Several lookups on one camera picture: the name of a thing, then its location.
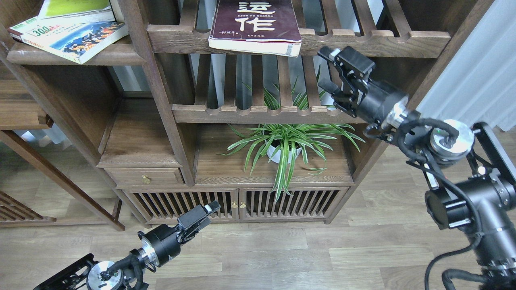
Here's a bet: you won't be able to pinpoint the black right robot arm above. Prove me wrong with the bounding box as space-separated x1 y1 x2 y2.
318 46 516 290

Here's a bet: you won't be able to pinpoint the white curtain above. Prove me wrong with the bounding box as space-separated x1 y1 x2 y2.
417 0 516 131

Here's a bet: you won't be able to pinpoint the white plant pot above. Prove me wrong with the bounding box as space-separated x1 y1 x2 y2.
266 140 302 164

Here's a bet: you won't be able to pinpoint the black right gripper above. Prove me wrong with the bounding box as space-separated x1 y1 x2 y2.
318 46 410 125

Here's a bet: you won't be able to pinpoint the brass drawer knob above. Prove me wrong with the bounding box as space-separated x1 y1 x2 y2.
142 175 151 184

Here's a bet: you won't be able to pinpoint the dark wooden bookshelf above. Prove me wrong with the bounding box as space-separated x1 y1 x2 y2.
1 0 493 224

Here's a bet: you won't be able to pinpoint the maroon book white characters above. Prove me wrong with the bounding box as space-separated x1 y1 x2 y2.
208 0 302 57

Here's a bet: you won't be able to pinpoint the green spider plant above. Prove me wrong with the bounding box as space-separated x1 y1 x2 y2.
220 64 365 203

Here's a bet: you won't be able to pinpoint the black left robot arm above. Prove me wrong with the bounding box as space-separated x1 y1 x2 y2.
36 201 221 290

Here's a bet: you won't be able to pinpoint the yellow green book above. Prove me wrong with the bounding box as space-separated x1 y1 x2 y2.
37 0 116 24

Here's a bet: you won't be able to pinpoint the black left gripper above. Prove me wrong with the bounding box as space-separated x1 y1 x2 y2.
137 201 221 267

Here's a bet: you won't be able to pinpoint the book with mountain cover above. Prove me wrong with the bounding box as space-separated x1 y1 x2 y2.
8 17 129 64

